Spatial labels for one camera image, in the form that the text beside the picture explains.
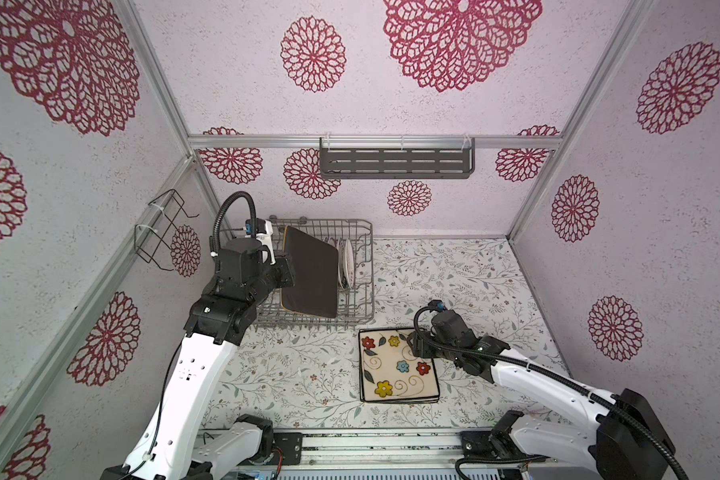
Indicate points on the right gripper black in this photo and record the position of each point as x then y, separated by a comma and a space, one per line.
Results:
419, 343

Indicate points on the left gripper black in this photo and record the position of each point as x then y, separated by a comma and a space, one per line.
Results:
287, 277

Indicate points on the white square plate black rim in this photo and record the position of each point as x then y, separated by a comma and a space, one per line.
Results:
361, 372

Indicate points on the white round plate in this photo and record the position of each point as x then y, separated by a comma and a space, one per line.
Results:
349, 263
342, 279

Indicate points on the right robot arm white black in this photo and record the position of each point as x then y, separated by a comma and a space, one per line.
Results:
617, 436

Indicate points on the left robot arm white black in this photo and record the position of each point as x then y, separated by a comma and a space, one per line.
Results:
213, 333

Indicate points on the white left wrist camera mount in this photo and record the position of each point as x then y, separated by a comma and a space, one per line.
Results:
262, 230

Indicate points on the grey wire dish rack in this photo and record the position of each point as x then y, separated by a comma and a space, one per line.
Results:
355, 305

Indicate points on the aluminium mounting rail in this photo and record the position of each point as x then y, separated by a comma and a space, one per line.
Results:
360, 447

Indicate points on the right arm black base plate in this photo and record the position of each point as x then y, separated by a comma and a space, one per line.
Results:
495, 446

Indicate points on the grey slotted wall shelf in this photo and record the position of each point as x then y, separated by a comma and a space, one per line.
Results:
397, 163

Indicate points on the black wire wall holder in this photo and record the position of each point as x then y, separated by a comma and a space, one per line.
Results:
150, 237

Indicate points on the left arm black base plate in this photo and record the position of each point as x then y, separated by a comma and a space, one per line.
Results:
286, 449

